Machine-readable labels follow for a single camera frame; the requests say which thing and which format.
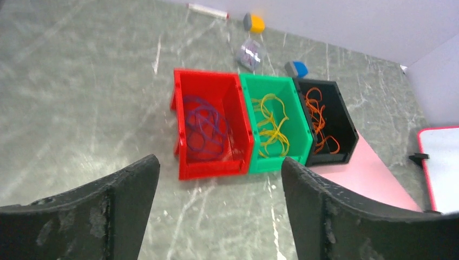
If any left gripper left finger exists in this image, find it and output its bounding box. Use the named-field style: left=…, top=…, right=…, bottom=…
left=1, top=154, right=160, bottom=259

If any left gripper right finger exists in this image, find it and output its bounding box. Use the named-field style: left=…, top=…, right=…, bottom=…
left=281, top=158, right=458, bottom=259

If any black plastic bin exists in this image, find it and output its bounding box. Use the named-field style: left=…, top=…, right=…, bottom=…
left=293, top=79, right=359, bottom=167

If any yellow cable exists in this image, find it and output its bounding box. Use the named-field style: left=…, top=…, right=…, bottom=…
left=257, top=118, right=291, bottom=159
left=251, top=93, right=291, bottom=137

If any green plastic bin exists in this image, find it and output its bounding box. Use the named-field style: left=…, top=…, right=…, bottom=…
left=239, top=73, right=313, bottom=174

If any orange cable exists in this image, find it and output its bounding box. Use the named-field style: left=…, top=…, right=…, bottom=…
left=304, top=87, right=342, bottom=155

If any red plastic bin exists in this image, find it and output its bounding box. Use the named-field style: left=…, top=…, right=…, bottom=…
left=170, top=68, right=254, bottom=180

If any purple cable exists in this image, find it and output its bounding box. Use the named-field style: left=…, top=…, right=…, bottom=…
left=182, top=94, right=230, bottom=162

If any pink clipboard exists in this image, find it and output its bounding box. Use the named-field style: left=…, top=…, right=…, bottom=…
left=310, top=135, right=421, bottom=212

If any pink-framed whiteboard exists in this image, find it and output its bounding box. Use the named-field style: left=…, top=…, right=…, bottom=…
left=410, top=126, right=458, bottom=215

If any blue cube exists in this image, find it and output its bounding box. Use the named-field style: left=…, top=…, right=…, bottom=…
left=284, top=61, right=309, bottom=78

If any yellow cube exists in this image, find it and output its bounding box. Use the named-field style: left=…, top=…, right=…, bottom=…
left=242, top=12, right=265, bottom=34

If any white marker pen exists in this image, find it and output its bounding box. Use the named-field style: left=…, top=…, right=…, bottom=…
left=186, top=3, right=230, bottom=20

